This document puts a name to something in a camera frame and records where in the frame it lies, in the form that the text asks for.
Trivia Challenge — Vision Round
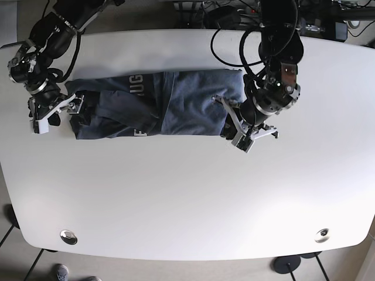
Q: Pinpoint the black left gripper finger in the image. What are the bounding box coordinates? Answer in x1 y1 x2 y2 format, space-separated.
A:
220 121 237 140

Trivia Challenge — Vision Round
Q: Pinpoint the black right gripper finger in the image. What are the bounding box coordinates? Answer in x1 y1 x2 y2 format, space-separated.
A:
70 107 96 126
48 114 61 126

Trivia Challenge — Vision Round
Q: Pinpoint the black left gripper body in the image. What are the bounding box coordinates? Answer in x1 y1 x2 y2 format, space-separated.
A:
212 95 279 141

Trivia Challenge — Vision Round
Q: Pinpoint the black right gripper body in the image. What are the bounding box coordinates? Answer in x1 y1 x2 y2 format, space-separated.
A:
28 91 86 120

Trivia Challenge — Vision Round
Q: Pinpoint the navy blue T-shirt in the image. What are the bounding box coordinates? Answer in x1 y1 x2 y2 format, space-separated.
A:
65 69 244 140

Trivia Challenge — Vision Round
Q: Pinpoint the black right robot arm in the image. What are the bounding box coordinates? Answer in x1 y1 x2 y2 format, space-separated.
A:
8 1 123 134

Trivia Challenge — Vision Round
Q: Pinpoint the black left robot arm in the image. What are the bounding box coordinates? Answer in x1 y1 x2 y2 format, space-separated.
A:
232 1 304 134

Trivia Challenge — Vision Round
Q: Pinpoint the black left table leg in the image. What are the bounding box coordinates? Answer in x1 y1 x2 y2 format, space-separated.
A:
0 204 20 247

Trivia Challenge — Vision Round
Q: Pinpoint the left silver table grommet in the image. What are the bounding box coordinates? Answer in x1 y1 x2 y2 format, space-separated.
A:
60 229 78 245

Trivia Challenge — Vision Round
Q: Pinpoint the silver table grommet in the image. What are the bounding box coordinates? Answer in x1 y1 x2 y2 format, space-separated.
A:
314 228 330 244
60 229 78 245

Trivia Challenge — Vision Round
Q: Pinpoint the right silver table grommet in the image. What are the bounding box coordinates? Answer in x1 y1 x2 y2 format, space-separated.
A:
314 228 330 244

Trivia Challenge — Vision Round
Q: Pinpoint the black round stand base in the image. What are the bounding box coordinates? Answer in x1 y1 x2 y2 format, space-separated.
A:
271 255 301 275

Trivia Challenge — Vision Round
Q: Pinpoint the grey shoe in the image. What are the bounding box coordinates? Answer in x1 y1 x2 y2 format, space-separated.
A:
82 276 102 281
52 264 69 281

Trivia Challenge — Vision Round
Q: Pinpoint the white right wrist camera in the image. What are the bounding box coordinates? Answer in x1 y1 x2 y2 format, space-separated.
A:
29 94 79 134

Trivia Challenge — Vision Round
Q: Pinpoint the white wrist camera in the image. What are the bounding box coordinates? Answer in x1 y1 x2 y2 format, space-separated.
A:
29 94 79 134
231 132 254 153

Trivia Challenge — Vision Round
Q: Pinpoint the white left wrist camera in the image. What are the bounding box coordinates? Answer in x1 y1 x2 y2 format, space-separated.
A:
231 132 254 153

